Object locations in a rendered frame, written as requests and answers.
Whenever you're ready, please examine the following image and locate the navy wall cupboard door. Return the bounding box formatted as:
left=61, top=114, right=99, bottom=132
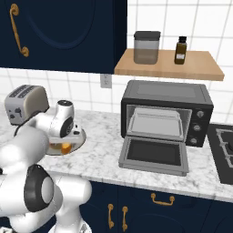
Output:
left=0, top=0, right=128, bottom=75

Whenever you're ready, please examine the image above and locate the grey toaster oven door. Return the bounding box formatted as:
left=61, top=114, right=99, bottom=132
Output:
left=117, top=136, right=190, bottom=177

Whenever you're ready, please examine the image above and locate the navy base cupboard door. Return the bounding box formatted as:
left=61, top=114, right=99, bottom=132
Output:
left=79, top=181, right=119, bottom=233
left=117, top=208, right=213, bottom=233

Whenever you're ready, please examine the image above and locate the navy drawer front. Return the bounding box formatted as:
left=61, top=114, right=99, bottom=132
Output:
left=117, top=185, right=214, bottom=215

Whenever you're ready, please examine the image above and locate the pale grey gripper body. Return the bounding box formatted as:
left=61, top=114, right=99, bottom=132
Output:
left=47, top=134, right=85, bottom=147

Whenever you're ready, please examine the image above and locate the grey jar with dark lid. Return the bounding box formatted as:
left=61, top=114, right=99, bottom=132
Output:
left=133, top=30, right=162, bottom=66

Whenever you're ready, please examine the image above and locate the black toaster oven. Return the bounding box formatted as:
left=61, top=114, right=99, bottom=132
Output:
left=120, top=79, right=215, bottom=148

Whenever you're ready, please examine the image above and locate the gold drawer handle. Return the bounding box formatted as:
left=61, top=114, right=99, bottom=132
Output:
left=150, top=192, right=176, bottom=207

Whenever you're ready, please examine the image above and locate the silver toaster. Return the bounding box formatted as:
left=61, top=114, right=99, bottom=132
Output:
left=4, top=84, right=51, bottom=127

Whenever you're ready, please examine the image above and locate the gold base cupboard handle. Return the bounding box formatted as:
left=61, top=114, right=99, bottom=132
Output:
left=121, top=206, right=129, bottom=232
left=107, top=203, right=115, bottom=229

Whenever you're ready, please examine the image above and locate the orange kebab skewer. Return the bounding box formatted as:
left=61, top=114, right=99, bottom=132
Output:
left=61, top=143, right=73, bottom=155

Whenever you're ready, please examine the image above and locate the grey toaster oven tray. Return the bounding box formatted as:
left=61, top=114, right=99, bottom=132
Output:
left=127, top=106, right=187, bottom=142

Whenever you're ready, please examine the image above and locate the wooden wall shelf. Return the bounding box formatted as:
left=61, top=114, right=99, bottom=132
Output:
left=114, top=48, right=226, bottom=82

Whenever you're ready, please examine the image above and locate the black hob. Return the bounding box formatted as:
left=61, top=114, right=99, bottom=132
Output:
left=207, top=122, right=233, bottom=186

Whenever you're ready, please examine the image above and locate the brown bottle with white label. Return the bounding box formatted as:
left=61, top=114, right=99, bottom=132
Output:
left=174, top=35, right=188, bottom=66

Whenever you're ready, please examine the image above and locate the white wall socket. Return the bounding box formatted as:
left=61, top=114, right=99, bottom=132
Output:
left=100, top=73, right=113, bottom=89

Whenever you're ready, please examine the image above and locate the grey round plate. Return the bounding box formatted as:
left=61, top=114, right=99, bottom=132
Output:
left=45, top=127, right=87, bottom=157

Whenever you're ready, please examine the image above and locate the gold wall cupboard handle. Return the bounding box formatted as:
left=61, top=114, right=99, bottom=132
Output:
left=9, top=3, right=30, bottom=58

